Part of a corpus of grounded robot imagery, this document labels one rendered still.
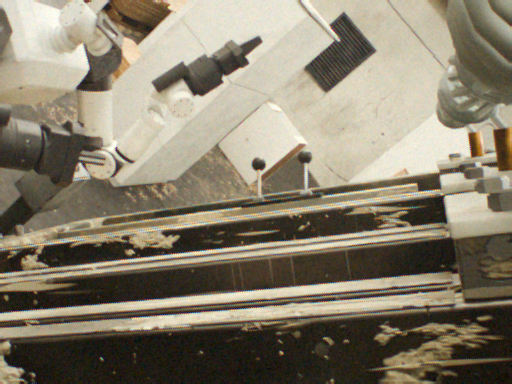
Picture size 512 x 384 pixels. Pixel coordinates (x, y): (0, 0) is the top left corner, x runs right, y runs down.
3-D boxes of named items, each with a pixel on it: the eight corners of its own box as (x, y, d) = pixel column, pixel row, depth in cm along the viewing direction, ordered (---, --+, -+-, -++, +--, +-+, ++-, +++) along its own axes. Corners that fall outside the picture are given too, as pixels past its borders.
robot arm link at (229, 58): (244, 62, 161) (207, 87, 161) (226, 32, 156) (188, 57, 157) (256, 73, 150) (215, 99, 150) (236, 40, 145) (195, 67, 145)
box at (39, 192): (35, 182, 197) (70, 148, 192) (56, 211, 196) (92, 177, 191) (11, 185, 185) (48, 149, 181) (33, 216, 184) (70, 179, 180)
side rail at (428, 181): (118, 250, 191) (112, 216, 190) (480, 205, 160) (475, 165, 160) (108, 253, 185) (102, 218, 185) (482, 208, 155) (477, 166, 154)
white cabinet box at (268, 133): (231, 145, 707) (277, 105, 688) (261, 183, 699) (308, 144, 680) (217, 144, 664) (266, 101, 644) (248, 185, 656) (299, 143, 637)
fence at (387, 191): (69, 244, 167) (67, 230, 166) (419, 200, 140) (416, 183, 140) (59, 247, 162) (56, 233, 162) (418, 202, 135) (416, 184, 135)
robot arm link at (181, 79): (217, 101, 153) (180, 125, 153) (202, 78, 159) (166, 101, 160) (198, 71, 144) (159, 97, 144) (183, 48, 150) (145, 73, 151)
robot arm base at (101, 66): (43, 73, 151) (44, 27, 147) (84, 73, 161) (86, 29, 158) (82, 83, 143) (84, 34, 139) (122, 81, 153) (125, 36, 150)
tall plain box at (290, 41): (130, 129, 496) (290, -20, 449) (172, 186, 488) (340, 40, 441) (65, 124, 410) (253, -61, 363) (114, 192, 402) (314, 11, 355)
